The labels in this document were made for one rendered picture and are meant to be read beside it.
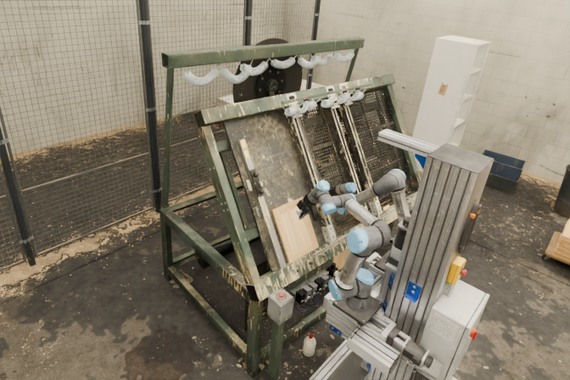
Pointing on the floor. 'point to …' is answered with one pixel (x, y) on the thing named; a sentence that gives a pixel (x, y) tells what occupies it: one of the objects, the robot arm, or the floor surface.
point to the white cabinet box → (449, 90)
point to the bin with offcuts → (564, 195)
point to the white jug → (309, 345)
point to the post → (276, 350)
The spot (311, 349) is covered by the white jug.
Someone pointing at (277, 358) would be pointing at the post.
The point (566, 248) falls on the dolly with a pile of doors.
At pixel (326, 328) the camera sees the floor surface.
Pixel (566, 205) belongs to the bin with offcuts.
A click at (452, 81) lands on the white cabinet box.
